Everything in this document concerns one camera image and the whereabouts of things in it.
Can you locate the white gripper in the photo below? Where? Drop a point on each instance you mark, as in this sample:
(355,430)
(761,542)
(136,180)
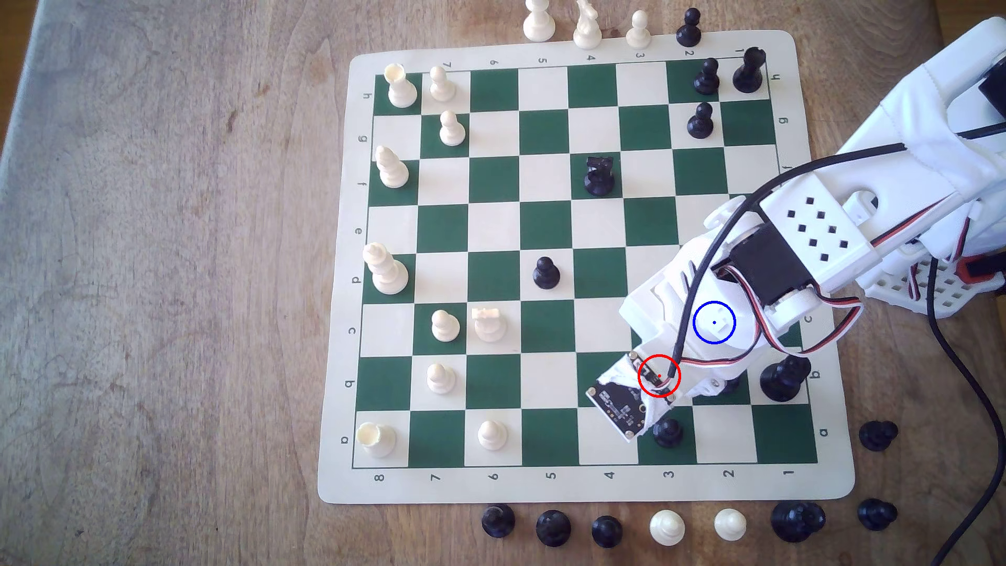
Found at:
(704,387)

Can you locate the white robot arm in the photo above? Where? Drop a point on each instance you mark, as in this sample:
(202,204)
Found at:
(927,102)

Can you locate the black chess pawn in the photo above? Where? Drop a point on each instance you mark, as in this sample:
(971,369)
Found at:
(876,436)
(498,522)
(607,533)
(700,123)
(689,31)
(553,529)
(546,274)
(669,435)
(875,515)
(706,78)

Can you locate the black chess knight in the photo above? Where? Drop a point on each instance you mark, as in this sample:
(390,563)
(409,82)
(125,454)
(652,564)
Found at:
(599,178)

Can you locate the white chess knight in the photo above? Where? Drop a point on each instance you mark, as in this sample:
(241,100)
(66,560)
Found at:
(489,325)
(587,30)

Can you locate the white chess pawn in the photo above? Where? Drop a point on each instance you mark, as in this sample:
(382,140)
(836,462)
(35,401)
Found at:
(730,526)
(638,33)
(452,130)
(442,85)
(446,326)
(441,380)
(492,435)

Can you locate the white chess bishop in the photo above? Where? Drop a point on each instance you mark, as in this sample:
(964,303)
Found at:
(667,529)
(392,170)
(539,23)

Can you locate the black chess queen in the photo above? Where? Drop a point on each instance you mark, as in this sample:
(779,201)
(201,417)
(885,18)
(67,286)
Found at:
(795,522)

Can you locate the black chess rook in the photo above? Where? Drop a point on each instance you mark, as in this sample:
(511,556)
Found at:
(748,72)

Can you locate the green and white chess mat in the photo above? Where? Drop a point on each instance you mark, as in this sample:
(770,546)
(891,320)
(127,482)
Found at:
(493,90)

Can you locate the white chess rook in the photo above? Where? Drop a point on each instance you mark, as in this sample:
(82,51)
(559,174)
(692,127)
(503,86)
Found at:
(376,440)
(402,90)

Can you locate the white queen left edge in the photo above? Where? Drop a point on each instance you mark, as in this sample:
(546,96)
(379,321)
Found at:
(387,273)

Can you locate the red connector clamp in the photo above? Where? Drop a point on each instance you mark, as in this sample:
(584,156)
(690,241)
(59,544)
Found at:
(981,269)

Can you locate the black camera circuit board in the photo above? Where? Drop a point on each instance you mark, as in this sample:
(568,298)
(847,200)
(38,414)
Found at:
(617,402)

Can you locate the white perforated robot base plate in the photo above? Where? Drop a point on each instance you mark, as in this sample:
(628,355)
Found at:
(955,299)

